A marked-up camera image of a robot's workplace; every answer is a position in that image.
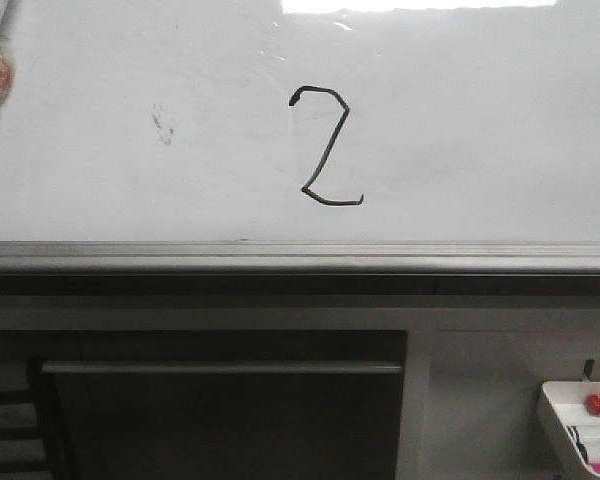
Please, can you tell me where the white plastic marker tray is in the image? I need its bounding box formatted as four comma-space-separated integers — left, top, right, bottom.
537, 381, 600, 479

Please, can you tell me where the dark cabinet panel with rail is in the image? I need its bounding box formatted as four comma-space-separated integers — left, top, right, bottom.
40, 330, 407, 479

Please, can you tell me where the black wall hook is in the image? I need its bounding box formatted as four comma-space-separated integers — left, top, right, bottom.
582, 359, 595, 382

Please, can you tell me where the black-capped marker in tray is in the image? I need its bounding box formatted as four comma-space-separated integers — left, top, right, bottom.
567, 426, 600, 465

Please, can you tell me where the white whiteboard with aluminium frame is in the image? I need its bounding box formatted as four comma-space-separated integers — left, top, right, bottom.
0, 1, 600, 274

